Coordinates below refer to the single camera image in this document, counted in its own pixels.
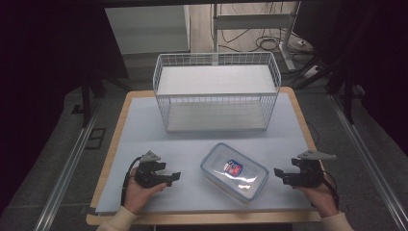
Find pale blue table mat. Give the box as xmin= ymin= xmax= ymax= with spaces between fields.
xmin=94 ymin=91 xmax=318 ymax=215

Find white metal desk frame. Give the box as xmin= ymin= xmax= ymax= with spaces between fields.
xmin=211 ymin=1 xmax=302 ymax=72

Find clear plastic food container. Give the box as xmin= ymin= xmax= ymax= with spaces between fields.
xmin=200 ymin=142 xmax=269 ymax=204

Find black floor cables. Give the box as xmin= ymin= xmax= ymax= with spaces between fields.
xmin=219 ymin=28 xmax=317 ymax=65

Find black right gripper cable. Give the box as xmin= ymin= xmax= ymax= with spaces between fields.
xmin=320 ymin=170 xmax=341 ymax=210

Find dark metal stand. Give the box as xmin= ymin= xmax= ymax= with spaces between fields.
xmin=296 ymin=57 xmax=359 ymax=125
xmin=78 ymin=68 xmax=133 ymax=129

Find person's right hand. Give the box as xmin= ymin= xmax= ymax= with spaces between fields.
xmin=293 ymin=182 xmax=340 ymax=218

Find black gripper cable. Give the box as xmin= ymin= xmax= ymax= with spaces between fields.
xmin=320 ymin=170 xmax=341 ymax=210
xmin=120 ymin=156 xmax=142 ymax=207

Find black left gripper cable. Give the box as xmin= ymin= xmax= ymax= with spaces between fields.
xmin=120 ymin=156 xmax=142 ymax=207

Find black floor outlet plate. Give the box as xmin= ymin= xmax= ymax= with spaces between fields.
xmin=84 ymin=127 xmax=108 ymax=150

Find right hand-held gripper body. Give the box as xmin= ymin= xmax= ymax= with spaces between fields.
xmin=288 ymin=149 xmax=338 ymax=189

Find white wire shelf rack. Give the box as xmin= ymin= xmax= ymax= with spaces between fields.
xmin=152 ymin=51 xmax=283 ymax=134

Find white power strip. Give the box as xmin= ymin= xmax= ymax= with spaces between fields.
xmin=296 ymin=64 xmax=322 ymax=81

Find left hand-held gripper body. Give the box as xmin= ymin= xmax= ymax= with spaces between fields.
xmin=134 ymin=150 xmax=168 ymax=190

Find person's left hand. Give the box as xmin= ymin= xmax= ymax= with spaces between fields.
xmin=123 ymin=167 xmax=168 ymax=216

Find grey cabinet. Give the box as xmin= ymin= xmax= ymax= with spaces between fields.
xmin=104 ymin=5 xmax=191 ymax=56

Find metal floor rail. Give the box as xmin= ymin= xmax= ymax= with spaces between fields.
xmin=33 ymin=104 xmax=101 ymax=231
xmin=329 ymin=93 xmax=408 ymax=231

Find black curtain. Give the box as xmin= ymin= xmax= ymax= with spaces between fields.
xmin=293 ymin=0 xmax=408 ymax=157
xmin=0 ymin=0 xmax=129 ymax=216

